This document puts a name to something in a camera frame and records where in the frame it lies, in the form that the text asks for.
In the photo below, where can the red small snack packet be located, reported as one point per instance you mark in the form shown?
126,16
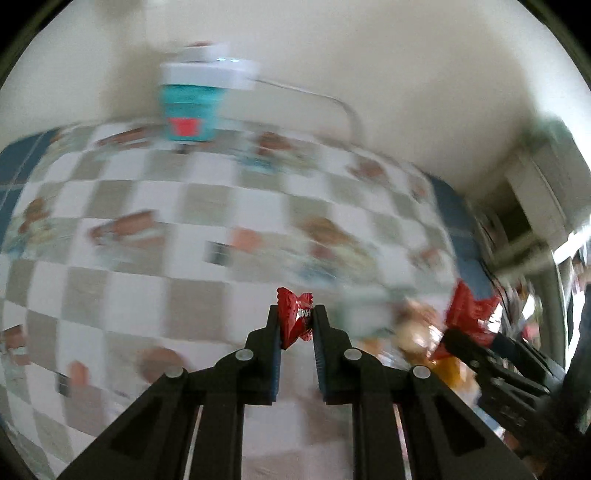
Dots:
471,316

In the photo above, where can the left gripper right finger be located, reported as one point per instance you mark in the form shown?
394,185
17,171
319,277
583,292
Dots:
330,345

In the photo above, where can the blue bed sheet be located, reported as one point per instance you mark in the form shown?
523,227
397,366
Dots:
460,224

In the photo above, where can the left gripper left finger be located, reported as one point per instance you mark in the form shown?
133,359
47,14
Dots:
262,380

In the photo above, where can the red candy wrapper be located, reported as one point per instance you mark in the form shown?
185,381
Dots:
294,314

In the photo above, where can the teal box with red label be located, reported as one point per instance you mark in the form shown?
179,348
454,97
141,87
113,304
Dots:
190,111

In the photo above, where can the white power adapter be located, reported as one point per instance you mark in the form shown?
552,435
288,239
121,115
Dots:
209,65

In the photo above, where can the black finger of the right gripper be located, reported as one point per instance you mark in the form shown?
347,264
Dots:
473,349

